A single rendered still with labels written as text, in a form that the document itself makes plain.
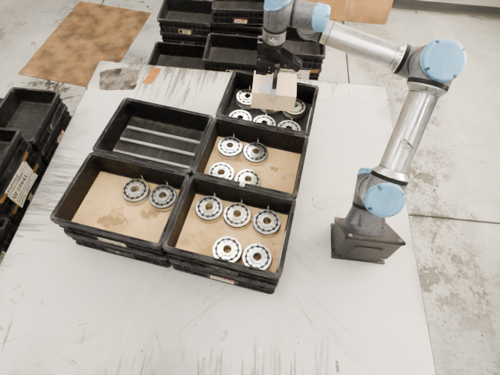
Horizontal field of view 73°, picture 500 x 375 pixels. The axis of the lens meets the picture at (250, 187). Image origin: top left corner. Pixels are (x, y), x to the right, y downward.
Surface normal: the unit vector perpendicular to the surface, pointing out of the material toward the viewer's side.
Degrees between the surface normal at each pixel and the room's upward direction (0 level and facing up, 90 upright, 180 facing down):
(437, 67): 39
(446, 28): 0
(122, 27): 1
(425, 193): 0
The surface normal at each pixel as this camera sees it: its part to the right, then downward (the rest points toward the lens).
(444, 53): -0.10, 0.11
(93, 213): 0.04, -0.52
